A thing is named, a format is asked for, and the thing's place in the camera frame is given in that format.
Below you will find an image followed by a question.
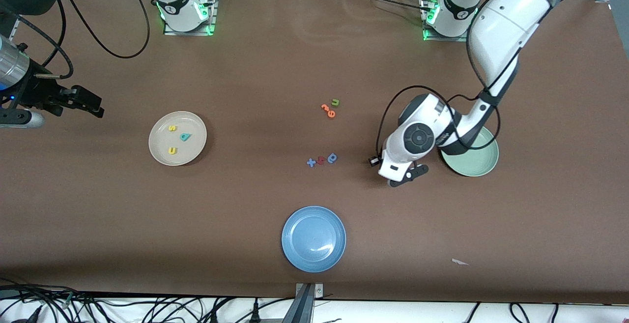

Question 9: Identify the blue round plate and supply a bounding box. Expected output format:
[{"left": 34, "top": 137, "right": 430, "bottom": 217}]
[{"left": 282, "top": 206, "right": 347, "bottom": 273}]

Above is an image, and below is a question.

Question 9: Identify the green round plate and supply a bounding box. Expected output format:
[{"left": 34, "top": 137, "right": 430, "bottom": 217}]
[{"left": 441, "top": 125, "right": 500, "bottom": 177}]

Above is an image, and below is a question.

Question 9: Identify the beige round plate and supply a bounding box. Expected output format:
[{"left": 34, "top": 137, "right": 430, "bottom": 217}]
[{"left": 148, "top": 111, "right": 207, "bottom": 167}]

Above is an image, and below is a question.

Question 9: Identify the large table cover sheet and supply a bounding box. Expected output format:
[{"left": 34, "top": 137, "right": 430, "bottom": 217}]
[{"left": 0, "top": 0, "right": 629, "bottom": 305}]

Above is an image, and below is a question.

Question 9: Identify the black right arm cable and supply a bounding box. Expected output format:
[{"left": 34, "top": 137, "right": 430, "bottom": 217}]
[{"left": 10, "top": 0, "right": 150, "bottom": 79}]

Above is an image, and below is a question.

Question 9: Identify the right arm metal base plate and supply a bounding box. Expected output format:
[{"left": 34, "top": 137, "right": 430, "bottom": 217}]
[{"left": 164, "top": 0, "right": 217, "bottom": 36}]

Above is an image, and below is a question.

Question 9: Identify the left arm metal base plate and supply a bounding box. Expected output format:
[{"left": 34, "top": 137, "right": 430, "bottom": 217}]
[{"left": 422, "top": 0, "right": 475, "bottom": 42}]

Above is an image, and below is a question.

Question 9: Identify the metal table bracket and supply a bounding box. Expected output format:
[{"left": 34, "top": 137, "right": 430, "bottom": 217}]
[{"left": 294, "top": 282, "right": 325, "bottom": 323}]

